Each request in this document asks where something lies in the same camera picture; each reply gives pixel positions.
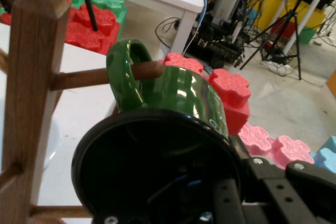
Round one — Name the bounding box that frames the black looped cable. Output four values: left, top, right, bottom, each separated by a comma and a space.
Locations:
154, 17, 182, 49

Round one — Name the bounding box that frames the wooden mug tree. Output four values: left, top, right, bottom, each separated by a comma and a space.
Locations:
0, 0, 165, 224

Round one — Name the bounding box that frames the yellow foam block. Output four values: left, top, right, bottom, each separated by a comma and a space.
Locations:
246, 0, 327, 30

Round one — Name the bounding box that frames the green ceramic mug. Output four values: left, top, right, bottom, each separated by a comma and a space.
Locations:
72, 39, 244, 224

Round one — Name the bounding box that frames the white table leg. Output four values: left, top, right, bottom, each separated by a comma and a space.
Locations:
282, 0, 334, 55

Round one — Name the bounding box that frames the pink foam block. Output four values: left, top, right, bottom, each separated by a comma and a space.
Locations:
237, 123, 316, 169

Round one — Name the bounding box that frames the light blue foam block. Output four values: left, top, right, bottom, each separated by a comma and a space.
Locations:
309, 134, 336, 175

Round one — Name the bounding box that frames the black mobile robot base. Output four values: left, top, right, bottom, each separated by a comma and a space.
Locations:
187, 0, 250, 69

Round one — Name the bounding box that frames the black tripod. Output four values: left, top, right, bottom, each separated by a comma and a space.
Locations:
239, 0, 303, 81
0, 0, 99, 32

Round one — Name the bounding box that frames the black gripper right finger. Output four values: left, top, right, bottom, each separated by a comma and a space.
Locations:
227, 134, 336, 224

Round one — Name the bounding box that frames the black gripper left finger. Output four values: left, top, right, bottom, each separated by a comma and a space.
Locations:
91, 177, 244, 224

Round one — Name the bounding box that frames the red foam block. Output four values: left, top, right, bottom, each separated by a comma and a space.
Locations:
64, 3, 121, 55
162, 52, 251, 135

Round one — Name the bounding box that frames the light blue cable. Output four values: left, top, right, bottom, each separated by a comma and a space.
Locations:
183, 0, 208, 55

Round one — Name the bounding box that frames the small green foam block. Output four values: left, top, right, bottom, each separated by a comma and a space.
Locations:
298, 26, 318, 44

